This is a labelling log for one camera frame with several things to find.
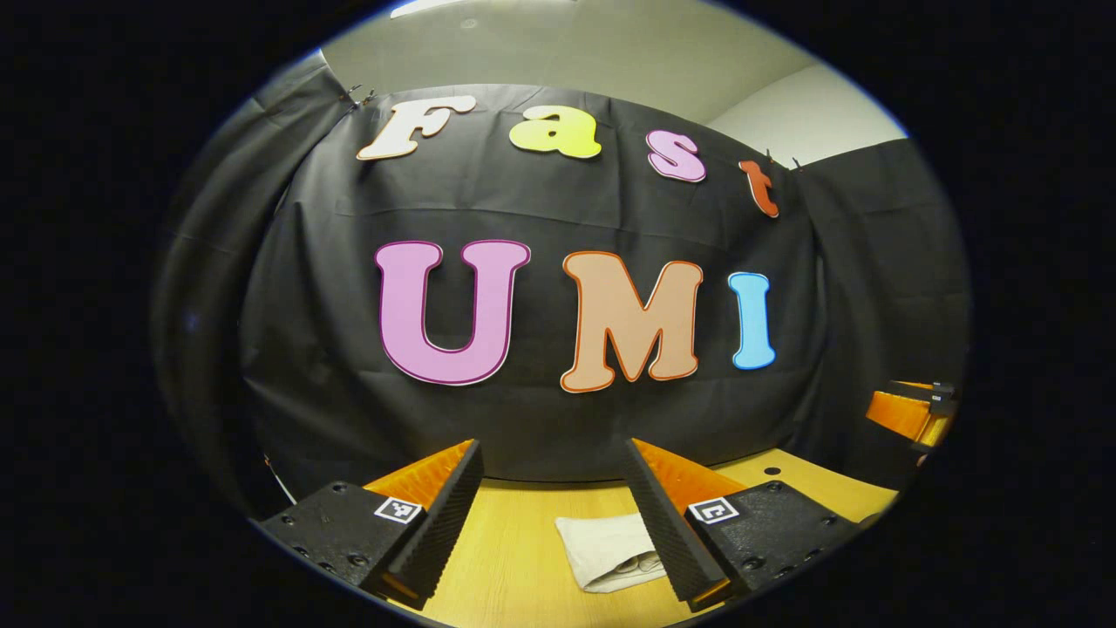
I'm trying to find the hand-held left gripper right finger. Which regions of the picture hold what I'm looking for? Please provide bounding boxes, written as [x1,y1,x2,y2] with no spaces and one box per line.
[622,436,864,613]

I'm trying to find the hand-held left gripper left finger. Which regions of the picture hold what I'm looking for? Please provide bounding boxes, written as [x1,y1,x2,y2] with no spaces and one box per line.
[253,439,486,611]

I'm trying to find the cream white jeans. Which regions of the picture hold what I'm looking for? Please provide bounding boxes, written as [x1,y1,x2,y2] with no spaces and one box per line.
[555,513,669,595]

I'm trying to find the black backdrop cloth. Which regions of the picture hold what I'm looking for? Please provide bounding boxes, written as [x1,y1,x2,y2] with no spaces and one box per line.
[150,52,973,524]

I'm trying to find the ceiling light panel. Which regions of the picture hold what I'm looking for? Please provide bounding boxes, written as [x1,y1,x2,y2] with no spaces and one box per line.
[390,0,489,19]

